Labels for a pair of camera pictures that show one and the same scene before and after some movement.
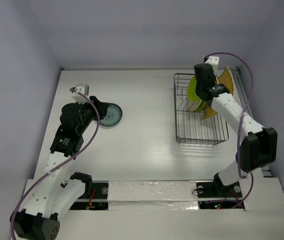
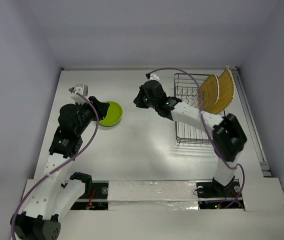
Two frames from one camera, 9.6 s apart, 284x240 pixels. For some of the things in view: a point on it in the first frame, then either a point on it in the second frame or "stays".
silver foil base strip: x=149 y=195 stays
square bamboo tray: x=226 y=79 stays
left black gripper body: x=89 y=113 stays
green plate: x=202 y=107 to x=114 y=115
